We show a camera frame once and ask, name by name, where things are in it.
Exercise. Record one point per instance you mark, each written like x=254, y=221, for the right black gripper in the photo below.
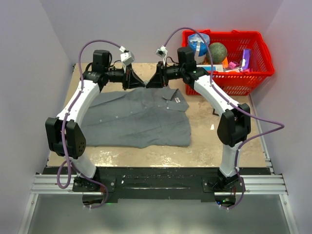
x=160, y=79

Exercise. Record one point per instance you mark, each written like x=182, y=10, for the pink small packet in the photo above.
x=233, y=65

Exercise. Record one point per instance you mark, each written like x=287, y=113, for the green round ball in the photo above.
x=218, y=52

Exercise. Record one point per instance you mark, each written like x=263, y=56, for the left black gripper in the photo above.
x=131, y=79

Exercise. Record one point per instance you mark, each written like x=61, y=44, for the purple snack packet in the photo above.
x=245, y=59

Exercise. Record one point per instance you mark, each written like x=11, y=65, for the grey button shirt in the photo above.
x=138, y=118

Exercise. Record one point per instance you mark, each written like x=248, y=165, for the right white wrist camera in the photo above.
x=162, y=52

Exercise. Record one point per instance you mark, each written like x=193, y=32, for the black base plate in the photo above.
x=165, y=183

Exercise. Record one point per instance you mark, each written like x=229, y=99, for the red plastic basket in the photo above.
x=261, y=65

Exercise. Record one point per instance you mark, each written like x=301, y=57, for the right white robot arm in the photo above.
x=235, y=123

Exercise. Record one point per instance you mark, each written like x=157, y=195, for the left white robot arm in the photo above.
x=64, y=134

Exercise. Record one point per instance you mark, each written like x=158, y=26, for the orange packet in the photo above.
x=224, y=63

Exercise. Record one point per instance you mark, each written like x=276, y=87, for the aluminium rail frame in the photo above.
x=264, y=209

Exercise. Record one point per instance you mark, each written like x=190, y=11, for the blue white wrapped roll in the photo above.
x=196, y=43

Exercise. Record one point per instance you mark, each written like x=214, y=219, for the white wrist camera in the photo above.
x=126, y=57
x=162, y=52

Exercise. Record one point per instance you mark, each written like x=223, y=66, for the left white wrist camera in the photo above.
x=126, y=57

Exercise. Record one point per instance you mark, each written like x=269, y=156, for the white blue box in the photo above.
x=216, y=67

